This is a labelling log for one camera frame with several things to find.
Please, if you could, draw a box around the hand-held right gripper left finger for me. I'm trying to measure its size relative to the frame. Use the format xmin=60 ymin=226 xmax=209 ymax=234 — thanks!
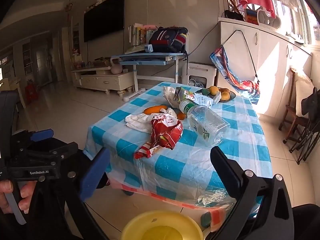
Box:
xmin=27 ymin=147 xmax=111 ymax=240

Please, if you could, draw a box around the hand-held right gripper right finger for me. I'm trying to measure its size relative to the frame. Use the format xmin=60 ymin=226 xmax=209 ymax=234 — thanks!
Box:
xmin=210 ymin=145 xmax=294 ymax=240

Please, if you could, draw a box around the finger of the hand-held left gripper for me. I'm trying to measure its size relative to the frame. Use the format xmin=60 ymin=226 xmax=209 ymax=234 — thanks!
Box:
xmin=11 ymin=129 xmax=55 ymax=143
xmin=24 ymin=141 xmax=79 ymax=165

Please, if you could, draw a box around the clear plastic bottle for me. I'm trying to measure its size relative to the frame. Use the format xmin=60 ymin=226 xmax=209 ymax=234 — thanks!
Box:
xmin=179 ymin=99 xmax=231 ymax=147

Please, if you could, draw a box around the red snack bag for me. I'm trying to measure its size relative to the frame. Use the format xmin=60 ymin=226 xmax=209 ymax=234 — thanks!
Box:
xmin=134 ymin=113 xmax=184 ymax=160

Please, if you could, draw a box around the dark fruit plate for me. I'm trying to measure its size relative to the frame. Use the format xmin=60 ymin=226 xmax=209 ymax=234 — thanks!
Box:
xmin=195 ymin=87 xmax=237 ymax=103

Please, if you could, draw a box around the milk carton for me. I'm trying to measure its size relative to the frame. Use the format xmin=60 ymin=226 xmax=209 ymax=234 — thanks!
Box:
xmin=174 ymin=86 xmax=214 ymax=107

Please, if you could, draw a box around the yellow plastic basin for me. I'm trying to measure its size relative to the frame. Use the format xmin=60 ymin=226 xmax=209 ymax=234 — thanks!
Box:
xmin=121 ymin=210 xmax=204 ymax=240

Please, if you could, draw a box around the long orange peel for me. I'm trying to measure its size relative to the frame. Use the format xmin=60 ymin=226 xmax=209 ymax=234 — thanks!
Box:
xmin=144 ymin=104 xmax=168 ymax=115

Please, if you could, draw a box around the white paper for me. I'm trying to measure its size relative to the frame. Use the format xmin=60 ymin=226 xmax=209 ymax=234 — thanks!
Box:
xmin=163 ymin=86 xmax=182 ymax=107

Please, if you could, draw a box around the person's left hand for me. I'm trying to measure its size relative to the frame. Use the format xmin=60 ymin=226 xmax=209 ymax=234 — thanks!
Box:
xmin=0 ymin=179 xmax=37 ymax=215

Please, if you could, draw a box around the red plastic stool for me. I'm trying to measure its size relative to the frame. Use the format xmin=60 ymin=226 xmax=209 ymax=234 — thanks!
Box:
xmin=25 ymin=80 xmax=39 ymax=103

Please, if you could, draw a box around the blue checkered plastic tablecloth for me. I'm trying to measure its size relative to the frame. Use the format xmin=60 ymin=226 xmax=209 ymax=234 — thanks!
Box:
xmin=82 ymin=81 xmax=273 ymax=218

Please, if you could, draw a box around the glass door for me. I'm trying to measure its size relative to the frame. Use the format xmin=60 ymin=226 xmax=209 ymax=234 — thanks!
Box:
xmin=32 ymin=44 xmax=53 ymax=85

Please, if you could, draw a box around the glass display cabinet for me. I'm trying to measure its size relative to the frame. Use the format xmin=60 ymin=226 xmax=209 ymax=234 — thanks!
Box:
xmin=21 ymin=41 xmax=34 ymax=75

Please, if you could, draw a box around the colourful toy box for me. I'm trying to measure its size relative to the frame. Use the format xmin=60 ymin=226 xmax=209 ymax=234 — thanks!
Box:
xmin=71 ymin=49 xmax=83 ymax=69

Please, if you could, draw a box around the cream television cabinet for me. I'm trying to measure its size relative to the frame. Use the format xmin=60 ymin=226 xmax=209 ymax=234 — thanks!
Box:
xmin=71 ymin=65 xmax=135 ymax=94

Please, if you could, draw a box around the brown box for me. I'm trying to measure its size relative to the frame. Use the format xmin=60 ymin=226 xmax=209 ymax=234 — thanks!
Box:
xmin=94 ymin=57 xmax=112 ymax=68

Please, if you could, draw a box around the person's right trouser leg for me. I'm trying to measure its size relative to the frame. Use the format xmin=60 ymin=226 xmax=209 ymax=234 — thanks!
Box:
xmin=291 ymin=202 xmax=320 ymax=240

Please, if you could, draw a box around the colourful printed bag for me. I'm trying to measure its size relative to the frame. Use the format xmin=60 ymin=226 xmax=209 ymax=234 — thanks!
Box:
xmin=209 ymin=29 xmax=261 ymax=105

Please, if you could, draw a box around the pink kettlebell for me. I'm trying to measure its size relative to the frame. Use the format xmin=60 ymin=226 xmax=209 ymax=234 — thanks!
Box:
xmin=110 ymin=57 xmax=123 ymax=75

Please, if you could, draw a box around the black folding chair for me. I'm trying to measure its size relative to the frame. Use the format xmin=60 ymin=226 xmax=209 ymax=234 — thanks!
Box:
xmin=289 ymin=87 xmax=320 ymax=165

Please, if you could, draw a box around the tall white shelf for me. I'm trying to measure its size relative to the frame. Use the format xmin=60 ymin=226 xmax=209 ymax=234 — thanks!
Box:
xmin=71 ymin=22 xmax=82 ymax=55

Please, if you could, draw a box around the white plastic stool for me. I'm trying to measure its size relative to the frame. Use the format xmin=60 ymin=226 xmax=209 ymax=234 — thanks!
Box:
xmin=186 ymin=62 xmax=217 ymax=88

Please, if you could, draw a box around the white cushion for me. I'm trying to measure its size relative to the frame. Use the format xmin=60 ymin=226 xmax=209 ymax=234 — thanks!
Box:
xmin=291 ymin=69 xmax=314 ymax=117

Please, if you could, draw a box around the blue study desk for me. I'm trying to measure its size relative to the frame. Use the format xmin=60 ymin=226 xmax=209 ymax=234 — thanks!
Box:
xmin=111 ymin=51 xmax=188 ymax=102

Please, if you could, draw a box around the white cabinet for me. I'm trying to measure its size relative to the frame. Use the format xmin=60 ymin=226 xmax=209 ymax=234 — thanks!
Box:
xmin=218 ymin=17 xmax=313 ymax=118

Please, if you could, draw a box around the black flat television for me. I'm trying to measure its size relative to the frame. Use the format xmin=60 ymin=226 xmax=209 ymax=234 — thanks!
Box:
xmin=83 ymin=0 xmax=125 ymax=43

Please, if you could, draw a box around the row of books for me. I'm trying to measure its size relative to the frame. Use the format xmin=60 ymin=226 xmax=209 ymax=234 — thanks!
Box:
xmin=128 ymin=23 xmax=157 ymax=47

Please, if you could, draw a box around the dark striped backpack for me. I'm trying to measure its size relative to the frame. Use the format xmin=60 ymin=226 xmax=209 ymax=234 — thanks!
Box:
xmin=149 ymin=26 xmax=188 ymax=54

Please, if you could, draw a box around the black bag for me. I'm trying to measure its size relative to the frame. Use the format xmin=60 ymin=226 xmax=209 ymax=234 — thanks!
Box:
xmin=224 ymin=10 xmax=244 ymax=22

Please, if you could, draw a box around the orange blue box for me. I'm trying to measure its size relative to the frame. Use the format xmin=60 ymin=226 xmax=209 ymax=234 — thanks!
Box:
xmin=245 ymin=8 xmax=259 ymax=25

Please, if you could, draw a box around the white portable stereo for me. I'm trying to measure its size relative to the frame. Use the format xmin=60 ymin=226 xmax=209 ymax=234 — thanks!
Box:
xmin=257 ymin=9 xmax=282 ymax=29

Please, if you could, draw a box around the window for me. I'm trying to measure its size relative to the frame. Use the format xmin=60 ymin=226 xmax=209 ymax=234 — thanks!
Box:
xmin=271 ymin=0 xmax=320 ymax=47

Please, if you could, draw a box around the black power cable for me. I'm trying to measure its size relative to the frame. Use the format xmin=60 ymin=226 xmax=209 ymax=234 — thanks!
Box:
xmin=188 ymin=22 xmax=219 ymax=53

